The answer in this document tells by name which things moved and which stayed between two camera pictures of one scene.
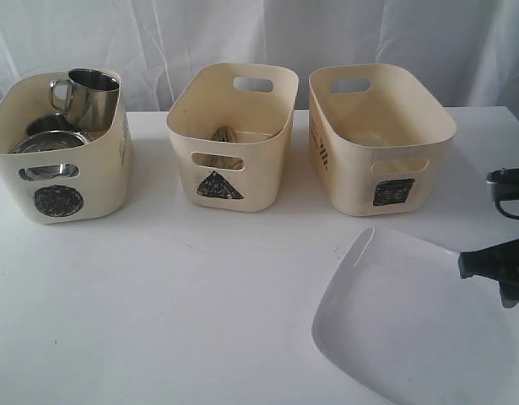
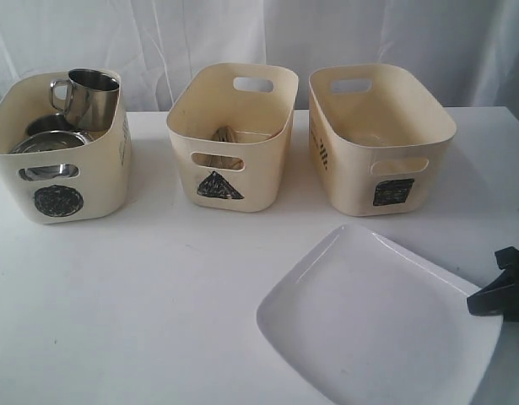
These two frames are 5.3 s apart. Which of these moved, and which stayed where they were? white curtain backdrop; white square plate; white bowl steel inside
Moved: white square plate
Stayed: white curtain backdrop; white bowl steel inside
